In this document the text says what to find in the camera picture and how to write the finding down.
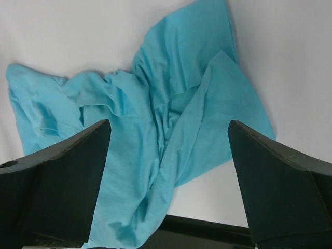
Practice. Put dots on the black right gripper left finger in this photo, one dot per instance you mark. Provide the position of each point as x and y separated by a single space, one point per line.
50 196

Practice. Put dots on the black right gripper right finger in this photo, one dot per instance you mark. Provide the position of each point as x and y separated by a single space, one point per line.
286 193

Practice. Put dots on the light blue t shirt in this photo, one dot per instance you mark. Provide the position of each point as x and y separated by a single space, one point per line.
169 115

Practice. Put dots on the black mounting base plate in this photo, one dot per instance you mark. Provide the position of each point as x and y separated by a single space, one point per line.
207 233

